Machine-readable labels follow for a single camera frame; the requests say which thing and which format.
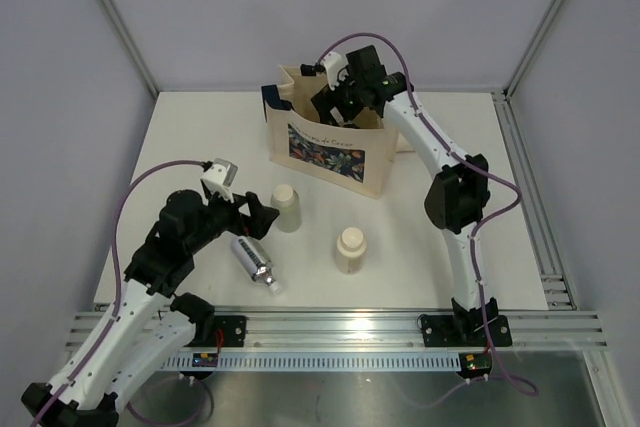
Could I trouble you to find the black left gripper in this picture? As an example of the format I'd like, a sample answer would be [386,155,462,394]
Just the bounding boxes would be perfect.
[186,186,279,255]

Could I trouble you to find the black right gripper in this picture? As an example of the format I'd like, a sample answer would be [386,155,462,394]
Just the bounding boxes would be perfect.
[312,66,365,133]

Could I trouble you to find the green bottle white cap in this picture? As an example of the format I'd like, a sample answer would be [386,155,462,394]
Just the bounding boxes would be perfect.
[271,184,302,233]

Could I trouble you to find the silver metallic bottle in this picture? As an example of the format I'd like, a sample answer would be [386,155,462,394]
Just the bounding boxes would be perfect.
[231,236,281,294]

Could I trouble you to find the floral canvas tote bag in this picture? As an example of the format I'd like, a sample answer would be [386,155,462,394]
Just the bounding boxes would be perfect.
[261,66,413,198]

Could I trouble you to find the cream bottle white cap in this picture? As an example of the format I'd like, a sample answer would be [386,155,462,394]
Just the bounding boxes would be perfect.
[335,227,367,275]

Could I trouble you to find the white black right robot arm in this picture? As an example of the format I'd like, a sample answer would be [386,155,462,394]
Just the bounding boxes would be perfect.
[311,46,501,349]

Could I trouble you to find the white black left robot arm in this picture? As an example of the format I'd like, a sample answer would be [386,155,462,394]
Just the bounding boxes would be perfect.
[21,190,279,426]

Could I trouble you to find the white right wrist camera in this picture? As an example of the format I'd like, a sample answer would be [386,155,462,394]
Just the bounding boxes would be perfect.
[300,51,348,90]

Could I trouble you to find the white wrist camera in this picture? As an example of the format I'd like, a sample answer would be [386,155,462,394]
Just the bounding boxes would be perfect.
[200,158,238,203]
[300,51,348,90]

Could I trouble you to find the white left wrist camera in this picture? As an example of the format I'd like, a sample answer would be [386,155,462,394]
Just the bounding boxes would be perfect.
[200,158,238,203]

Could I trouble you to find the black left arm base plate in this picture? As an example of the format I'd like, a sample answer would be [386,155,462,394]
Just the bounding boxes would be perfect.
[200,315,247,348]

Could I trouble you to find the white slotted cable duct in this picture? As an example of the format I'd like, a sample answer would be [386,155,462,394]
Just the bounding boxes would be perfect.
[160,352,461,372]

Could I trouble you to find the aluminium mounting rail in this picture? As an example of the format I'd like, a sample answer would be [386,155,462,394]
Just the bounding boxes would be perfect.
[64,307,609,353]

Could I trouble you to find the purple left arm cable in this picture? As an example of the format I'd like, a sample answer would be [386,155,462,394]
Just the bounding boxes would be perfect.
[24,159,219,427]

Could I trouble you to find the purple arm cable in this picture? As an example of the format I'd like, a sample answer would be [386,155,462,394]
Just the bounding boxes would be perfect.
[319,32,540,408]
[24,159,219,427]

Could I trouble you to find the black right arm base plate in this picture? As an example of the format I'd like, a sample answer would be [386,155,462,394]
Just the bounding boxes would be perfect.
[417,314,513,347]

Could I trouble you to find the left aluminium frame post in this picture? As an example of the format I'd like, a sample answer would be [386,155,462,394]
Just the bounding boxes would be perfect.
[96,0,161,100]

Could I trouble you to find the aluminium frame post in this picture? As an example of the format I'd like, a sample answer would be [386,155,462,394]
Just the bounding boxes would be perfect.
[96,0,161,100]
[502,0,568,99]

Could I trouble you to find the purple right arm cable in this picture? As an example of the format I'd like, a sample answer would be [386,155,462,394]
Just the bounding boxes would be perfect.
[319,32,540,408]

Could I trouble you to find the right aluminium frame post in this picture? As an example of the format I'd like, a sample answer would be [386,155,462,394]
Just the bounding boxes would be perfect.
[502,0,568,99]

